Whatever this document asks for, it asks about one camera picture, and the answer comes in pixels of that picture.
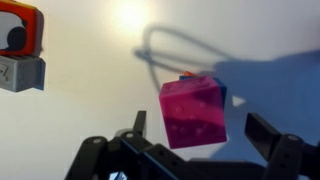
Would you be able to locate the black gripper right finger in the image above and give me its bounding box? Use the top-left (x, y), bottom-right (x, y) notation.
top-left (244, 112), bottom-right (320, 180)

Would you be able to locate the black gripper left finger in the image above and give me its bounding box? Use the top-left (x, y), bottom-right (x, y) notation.
top-left (64, 109), bottom-right (158, 180)

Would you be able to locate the pink block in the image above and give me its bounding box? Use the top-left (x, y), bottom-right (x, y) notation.
top-left (158, 75), bottom-right (229, 150)

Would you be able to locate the small grey block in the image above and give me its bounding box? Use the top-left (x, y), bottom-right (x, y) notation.
top-left (0, 54), bottom-right (47, 93)

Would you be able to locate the orange yellow cube with hole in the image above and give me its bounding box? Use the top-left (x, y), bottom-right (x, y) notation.
top-left (0, 0), bottom-right (45, 57)

